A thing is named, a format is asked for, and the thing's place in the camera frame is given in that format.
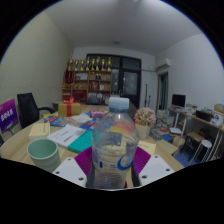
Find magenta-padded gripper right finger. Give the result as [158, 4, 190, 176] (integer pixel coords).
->
[131, 146, 175, 188]

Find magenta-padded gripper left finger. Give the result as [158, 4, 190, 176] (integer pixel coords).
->
[52, 146, 95, 189]

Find clear plastic water bottle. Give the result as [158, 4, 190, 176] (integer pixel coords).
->
[91, 96, 140, 190]

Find pale yellow envelope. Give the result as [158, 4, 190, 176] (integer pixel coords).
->
[137, 139, 157, 156]

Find pale green cup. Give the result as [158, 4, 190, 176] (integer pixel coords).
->
[26, 138, 62, 174]

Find teal book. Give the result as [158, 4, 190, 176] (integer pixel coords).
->
[67, 129, 94, 154]

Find white printed booklet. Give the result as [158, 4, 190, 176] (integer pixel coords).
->
[47, 124, 87, 148]

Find pile of books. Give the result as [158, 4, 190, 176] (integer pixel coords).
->
[156, 109, 176, 134]

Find blue colourful book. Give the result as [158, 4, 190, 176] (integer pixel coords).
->
[79, 118, 101, 131]

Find cream book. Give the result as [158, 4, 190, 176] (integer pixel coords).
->
[28, 122, 52, 140]

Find blue magazine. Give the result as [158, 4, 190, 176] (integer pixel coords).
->
[44, 114, 68, 128]

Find pink flowers in white pot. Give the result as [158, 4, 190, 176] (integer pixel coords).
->
[133, 106, 157, 140]

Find white paper sheet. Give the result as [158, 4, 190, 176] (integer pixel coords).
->
[70, 113, 93, 124]

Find white round stool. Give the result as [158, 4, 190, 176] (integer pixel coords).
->
[192, 139, 213, 163]

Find yellow gift box red ribbon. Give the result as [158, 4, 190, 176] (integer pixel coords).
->
[57, 97, 82, 118]

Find pink flat pack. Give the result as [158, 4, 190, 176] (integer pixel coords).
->
[89, 110, 109, 118]

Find cluttered wooden side desk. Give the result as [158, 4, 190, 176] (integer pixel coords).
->
[168, 102, 224, 161]

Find black computer monitor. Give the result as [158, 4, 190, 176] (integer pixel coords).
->
[171, 93, 187, 109]

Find black tripod stand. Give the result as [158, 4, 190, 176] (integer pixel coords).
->
[143, 83, 151, 108]

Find black office chair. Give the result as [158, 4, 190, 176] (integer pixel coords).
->
[16, 92, 56, 129]

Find purple sign board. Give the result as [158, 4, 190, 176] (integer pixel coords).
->
[0, 98, 19, 134]

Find wooden shelf unit with trophies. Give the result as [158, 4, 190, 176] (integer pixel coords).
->
[61, 57, 113, 104]

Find black framed glass door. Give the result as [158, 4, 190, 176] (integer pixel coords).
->
[85, 53, 142, 108]

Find white wall air conditioner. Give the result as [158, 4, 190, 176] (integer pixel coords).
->
[155, 58, 172, 73]

